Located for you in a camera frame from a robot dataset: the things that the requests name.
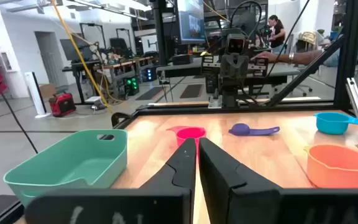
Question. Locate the person's hand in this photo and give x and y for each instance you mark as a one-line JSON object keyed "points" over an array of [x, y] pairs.
{"points": [[264, 56]]}

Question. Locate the black monitor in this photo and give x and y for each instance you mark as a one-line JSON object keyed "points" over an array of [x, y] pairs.
{"points": [[191, 21]]}

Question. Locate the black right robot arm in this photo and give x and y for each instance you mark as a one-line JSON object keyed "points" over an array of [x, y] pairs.
{"points": [[230, 99]]}

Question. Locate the light blue measuring cup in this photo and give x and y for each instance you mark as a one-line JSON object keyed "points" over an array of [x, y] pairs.
{"points": [[331, 124]]}

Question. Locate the teal plastic basket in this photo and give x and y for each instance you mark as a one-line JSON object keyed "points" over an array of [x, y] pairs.
{"points": [[73, 161]]}

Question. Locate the tan hat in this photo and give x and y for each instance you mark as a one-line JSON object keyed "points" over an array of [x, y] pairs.
{"points": [[308, 37]]}

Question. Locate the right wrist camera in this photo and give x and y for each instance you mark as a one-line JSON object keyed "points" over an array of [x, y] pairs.
{"points": [[236, 45]]}

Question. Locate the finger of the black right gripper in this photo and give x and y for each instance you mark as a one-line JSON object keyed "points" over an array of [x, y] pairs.
{"points": [[241, 68], [227, 68]]}

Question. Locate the wooden workbench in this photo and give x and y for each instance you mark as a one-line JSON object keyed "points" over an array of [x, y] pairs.
{"points": [[117, 66]]}

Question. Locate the computer with green lights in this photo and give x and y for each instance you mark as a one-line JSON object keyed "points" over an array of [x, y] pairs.
{"points": [[131, 85]]}

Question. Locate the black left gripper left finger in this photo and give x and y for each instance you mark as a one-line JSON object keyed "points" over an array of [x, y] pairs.
{"points": [[172, 186]]}

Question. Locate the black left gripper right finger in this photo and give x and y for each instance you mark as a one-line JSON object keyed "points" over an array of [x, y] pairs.
{"points": [[228, 186]]}

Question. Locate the small dark blue measuring cup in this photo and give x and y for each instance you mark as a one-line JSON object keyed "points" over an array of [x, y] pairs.
{"points": [[244, 130]]}

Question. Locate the black desk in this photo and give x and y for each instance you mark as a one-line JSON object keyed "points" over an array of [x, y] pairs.
{"points": [[185, 70]]}

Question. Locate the dark floor mat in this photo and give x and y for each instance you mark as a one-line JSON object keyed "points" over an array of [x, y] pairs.
{"points": [[149, 93], [191, 91]]}

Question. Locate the red measuring cup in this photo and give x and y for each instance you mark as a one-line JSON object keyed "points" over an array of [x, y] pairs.
{"points": [[191, 133]]}

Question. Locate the black metal table frame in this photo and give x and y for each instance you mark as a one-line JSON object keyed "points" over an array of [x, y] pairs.
{"points": [[350, 46]]}

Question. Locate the large orange measuring cup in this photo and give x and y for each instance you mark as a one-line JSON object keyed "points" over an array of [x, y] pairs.
{"points": [[337, 168]]}

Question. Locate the white tower fan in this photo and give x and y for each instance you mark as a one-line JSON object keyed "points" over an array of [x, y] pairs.
{"points": [[37, 93]]}

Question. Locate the computer with blue lights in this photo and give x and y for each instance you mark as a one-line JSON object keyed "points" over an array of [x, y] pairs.
{"points": [[149, 74]]}

